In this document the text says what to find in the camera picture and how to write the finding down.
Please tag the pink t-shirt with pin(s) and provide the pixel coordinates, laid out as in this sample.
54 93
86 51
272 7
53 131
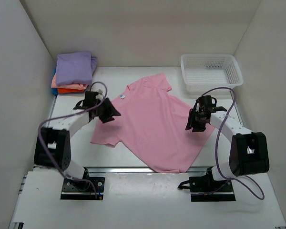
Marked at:
152 126

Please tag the folded orange t-shirt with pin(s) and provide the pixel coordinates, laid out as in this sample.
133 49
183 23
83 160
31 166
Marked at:
70 91

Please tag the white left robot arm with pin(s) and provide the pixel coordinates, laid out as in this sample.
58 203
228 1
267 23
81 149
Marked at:
53 147

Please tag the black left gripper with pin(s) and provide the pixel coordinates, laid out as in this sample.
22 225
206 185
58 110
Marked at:
111 111

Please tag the folded salmon t-shirt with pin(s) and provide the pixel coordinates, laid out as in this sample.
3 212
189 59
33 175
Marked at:
75 86

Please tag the folded blue t-shirt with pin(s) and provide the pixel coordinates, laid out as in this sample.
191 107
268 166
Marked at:
54 90

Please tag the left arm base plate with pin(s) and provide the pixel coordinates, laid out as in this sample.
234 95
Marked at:
74 190

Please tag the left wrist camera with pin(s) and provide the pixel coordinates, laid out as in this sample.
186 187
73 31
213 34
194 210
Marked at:
99 94

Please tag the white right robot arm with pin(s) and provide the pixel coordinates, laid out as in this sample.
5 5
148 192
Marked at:
248 151

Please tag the folded purple t-shirt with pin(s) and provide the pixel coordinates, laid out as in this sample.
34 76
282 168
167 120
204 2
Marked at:
77 67

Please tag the white plastic basket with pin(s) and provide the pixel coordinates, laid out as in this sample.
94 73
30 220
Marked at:
202 72

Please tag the aluminium table edge rail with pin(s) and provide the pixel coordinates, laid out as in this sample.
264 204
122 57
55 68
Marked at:
99 158

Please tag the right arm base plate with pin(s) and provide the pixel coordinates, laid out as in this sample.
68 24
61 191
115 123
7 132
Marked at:
205 189

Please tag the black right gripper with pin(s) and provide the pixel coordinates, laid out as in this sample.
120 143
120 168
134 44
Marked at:
195 127

